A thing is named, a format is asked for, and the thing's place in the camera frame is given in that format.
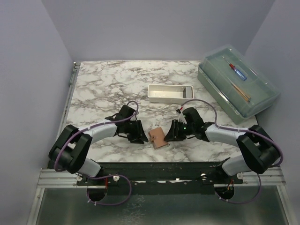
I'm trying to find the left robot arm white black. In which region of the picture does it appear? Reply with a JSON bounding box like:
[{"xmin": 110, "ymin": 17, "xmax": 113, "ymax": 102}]
[{"xmin": 49, "ymin": 105, "xmax": 149, "ymax": 185}]

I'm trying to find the aluminium frame rail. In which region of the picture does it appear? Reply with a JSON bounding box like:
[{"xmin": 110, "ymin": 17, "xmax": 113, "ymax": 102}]
[{"xmin": 27, "ymin": 62, "xmax": 81, "ymax": 225}]

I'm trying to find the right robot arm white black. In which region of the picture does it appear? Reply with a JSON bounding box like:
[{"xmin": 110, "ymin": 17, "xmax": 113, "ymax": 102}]
[{"xmin": 164, "ymin": 107, "xmax": 280, "ymax": 184}]

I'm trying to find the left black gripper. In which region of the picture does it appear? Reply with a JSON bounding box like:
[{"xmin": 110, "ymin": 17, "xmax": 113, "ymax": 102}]
[{"xmin": 124, "ymin": 120, "xmax": 149, "ymax": 144}]

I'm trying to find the tan leather card holder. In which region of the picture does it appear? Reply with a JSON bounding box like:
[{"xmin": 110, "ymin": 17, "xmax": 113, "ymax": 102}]
[{"xmin": 149, "ymin": 127, "xmax": 168, "ymax": 150}]

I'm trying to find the clear green plastic toolbox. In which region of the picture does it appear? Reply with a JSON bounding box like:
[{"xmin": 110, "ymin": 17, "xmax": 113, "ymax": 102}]
[{"xmin": 198, "ymin": 45, "xmax": 280, "ymax": 124}]

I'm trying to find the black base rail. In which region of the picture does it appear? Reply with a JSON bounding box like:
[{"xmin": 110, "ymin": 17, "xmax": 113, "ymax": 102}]
[{"xmin": 76, "ymin": 162, "xmax": 243, "ymax": 195}]

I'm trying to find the red blue screwdriver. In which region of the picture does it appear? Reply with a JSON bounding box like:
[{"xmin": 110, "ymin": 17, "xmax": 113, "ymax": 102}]
[{"xmin": 222, "ymin": 56, "xmax": 247, "ymax": 81}]

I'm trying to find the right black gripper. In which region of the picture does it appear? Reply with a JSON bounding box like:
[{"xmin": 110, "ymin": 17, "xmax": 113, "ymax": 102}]
[{"xmin": 164, "ymin": 119, "xmax": 195, "ymax": 141}]

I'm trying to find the orange pencil tool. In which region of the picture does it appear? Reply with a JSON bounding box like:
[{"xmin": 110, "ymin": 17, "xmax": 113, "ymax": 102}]
[{"xmin": 231, "ymin": 82, "xmax": 251, "ymax": 103}]

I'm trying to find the white rectangular tray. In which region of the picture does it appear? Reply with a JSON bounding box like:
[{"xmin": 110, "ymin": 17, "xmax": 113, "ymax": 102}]
[{"xmin": 147, "ymin": 84, "xmax": 195, "ymax": 104}]

